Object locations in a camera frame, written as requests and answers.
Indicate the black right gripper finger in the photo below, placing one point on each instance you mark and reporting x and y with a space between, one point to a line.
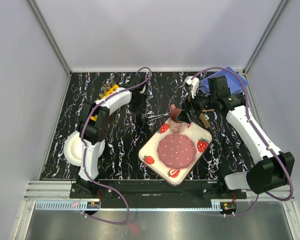
193 115
183 116

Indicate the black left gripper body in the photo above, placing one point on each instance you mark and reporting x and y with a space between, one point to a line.
140 105

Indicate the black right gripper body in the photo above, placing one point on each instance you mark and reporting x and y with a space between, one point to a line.
198 103

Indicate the clear glass test tube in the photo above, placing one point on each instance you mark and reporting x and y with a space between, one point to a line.
112 81
104 90

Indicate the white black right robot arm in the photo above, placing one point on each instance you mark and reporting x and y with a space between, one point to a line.
272 167

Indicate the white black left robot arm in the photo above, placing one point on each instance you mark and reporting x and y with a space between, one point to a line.
94 123

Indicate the wooden test tube clamp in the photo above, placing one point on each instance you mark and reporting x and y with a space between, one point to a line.
207 110

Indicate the pink patterned mug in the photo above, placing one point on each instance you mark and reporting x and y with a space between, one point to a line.
175 126

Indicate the strawberry print white tray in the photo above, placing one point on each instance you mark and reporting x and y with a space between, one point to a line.
148 154

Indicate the pink polka dot plate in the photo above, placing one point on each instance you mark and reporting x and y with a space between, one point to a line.
176 151

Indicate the blue plastic box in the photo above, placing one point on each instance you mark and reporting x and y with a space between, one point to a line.
232 82

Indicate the yellow test tube rack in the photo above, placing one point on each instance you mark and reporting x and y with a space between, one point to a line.
112 101

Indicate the white round dish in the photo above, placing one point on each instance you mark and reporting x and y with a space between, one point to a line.
73 151

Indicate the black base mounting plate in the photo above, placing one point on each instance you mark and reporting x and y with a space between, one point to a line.
157 194

